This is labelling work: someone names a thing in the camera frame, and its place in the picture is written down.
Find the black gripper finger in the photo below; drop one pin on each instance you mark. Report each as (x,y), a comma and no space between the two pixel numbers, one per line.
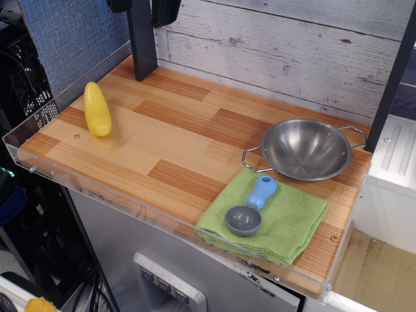
(118,6)
(164,12)

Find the blue grey ice cream scoop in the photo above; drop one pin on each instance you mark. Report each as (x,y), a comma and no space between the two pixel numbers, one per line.
(245,220)

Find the yellow object bottom left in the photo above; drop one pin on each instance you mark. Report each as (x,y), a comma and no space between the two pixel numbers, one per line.
(39,305)

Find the dark grey left post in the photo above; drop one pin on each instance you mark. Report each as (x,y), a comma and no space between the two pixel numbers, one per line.
(142,39)

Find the dark grey right post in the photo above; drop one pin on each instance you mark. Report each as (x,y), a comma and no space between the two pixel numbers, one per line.
(395,77)

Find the silver dispenser panel with buttons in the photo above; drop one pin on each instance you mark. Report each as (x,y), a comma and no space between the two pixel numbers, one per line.
(164,290)

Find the clear acrylic table guard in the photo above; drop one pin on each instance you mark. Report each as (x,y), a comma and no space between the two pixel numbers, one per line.
(176,142)

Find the dark grey post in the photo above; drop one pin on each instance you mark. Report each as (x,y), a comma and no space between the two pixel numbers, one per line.
(395,77)
(142,39)

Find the black plastic crate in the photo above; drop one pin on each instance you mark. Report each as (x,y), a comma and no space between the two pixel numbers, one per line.
(25,88)

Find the green folded cloth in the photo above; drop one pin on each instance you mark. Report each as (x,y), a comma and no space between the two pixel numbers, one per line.
(290,219)

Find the yellow plastic corn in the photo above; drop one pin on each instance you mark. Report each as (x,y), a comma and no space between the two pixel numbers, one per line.
(97,115)

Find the silver metal bowl with handles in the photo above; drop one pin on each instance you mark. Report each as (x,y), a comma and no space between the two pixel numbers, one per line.
(307,150)

